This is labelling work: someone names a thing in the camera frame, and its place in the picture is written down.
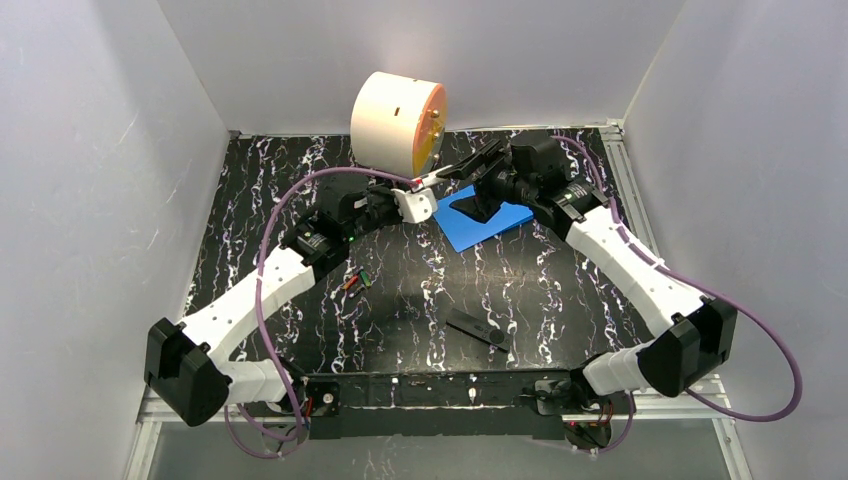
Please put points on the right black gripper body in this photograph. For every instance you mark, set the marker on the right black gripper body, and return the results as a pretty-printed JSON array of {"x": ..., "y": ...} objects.
[{"x": 481, "y": 166}]

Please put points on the green battery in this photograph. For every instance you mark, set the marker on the green battery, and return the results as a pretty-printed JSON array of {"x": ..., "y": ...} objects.
[{"x": 365, "y": 279}]

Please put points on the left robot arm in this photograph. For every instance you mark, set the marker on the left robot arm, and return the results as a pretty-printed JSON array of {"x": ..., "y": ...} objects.
[{"x": 187, "y": 362}]

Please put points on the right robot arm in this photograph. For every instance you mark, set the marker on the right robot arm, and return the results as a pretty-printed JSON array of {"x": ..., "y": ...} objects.
[{"x": 692, "y": 330}]

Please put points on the black remote control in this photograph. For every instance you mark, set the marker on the black remote control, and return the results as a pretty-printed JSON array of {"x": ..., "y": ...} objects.
[{"x": 479, "y": 329}]

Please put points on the blue foam pad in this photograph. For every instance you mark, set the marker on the blue foam pad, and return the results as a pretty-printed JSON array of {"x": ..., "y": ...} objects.
[{"x": 463, "y": 232}]

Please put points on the white cylinder orange face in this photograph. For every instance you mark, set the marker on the white cylinder orange face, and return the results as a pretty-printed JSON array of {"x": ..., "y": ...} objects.
[{"x": 397, "y": 124}]

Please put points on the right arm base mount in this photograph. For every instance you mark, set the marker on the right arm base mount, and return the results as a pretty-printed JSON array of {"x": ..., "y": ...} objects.
[{"x": 557, "y": 397}]

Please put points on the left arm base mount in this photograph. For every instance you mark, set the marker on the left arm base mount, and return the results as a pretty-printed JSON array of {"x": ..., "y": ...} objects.
[{"x": 322, "y": 398}]

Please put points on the aluminium frame rail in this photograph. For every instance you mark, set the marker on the aluminium frame rail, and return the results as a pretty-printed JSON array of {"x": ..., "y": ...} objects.
[{"x": 613, "y": 137}]

